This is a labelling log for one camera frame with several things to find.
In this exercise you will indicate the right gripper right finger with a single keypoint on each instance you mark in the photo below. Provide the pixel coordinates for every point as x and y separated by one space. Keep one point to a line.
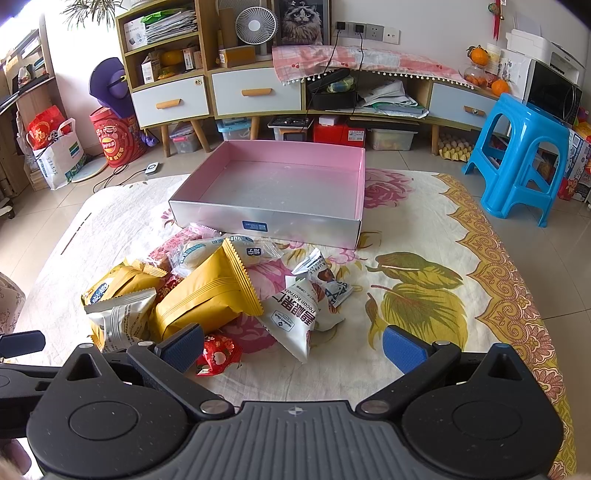
424 367

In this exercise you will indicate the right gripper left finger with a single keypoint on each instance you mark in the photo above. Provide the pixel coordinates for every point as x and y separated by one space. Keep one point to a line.
163 365

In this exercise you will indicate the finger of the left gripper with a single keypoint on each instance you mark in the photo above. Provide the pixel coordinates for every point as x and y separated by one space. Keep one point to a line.
21 343

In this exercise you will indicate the large yellow snack bag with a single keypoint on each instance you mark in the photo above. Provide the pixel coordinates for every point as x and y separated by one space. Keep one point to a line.
214 294

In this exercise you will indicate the white chestnut snack bag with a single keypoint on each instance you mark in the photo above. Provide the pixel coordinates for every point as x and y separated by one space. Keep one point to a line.
290 315

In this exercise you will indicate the small red snack packet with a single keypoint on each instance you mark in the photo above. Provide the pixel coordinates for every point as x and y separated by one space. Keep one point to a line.
219 353

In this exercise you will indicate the white grey snack packet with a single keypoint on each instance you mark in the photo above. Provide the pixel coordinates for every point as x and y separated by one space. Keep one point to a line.
121 321

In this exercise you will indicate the floral bed sheet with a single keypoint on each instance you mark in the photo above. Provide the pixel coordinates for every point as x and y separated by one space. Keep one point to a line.
428 261

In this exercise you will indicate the yellow blue-logo snack bag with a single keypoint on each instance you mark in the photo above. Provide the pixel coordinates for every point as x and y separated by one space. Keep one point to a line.
122 279

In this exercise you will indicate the small silver snack packet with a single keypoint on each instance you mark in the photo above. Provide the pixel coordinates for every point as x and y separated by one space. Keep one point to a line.
316 269

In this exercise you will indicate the white paper shopping bag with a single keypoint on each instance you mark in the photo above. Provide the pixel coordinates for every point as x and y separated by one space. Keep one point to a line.
62 158

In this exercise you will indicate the white power adapter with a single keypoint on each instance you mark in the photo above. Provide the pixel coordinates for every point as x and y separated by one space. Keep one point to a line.
151 168

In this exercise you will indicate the pink cardboard box tray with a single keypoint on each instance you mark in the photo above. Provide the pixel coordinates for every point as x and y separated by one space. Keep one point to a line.
296 191

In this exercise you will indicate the egg carton tray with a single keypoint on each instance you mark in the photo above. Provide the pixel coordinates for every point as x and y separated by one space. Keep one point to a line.
454 148

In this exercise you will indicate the clear plastic storage bin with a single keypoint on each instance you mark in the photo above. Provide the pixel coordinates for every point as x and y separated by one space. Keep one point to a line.
391 140

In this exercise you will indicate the red cylindrical tin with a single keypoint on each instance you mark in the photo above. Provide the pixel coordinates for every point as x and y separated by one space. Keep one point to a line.
119 137

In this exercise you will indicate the blue plastic stool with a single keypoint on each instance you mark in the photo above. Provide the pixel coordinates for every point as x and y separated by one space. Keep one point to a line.
510 175

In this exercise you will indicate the blue lid storage bin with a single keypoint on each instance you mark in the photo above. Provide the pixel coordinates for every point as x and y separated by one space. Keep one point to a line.
234 129

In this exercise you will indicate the red storage box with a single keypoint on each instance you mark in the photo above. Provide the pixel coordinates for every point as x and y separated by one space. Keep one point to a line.
339 134

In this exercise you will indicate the wooden tv cabinet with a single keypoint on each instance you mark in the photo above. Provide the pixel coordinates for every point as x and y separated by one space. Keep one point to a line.
372 87

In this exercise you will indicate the purple plush toy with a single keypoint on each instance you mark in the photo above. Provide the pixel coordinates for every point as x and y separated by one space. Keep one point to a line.
108 85

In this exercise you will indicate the black bag on shelf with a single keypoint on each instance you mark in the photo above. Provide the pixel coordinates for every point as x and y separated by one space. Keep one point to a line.
335 90

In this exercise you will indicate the black microwave oven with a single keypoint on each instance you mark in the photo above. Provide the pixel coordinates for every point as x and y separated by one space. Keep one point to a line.
551 92

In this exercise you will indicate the orange fruit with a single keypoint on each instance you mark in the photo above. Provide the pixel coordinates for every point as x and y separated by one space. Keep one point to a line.
478 55

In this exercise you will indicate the pink floral cloth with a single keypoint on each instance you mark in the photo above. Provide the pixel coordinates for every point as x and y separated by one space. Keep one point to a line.
305 62

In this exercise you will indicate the wooden shelf cabinet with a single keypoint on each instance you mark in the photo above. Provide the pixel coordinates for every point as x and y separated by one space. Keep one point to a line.
168 48

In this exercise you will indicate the white printer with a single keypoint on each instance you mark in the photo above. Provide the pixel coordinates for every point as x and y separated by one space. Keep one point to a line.
547 52

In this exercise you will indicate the white desk fan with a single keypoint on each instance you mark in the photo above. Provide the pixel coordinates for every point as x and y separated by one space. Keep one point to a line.
257 26

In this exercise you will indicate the cat picture frame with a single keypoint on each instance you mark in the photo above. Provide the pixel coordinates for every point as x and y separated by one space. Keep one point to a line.
303 22

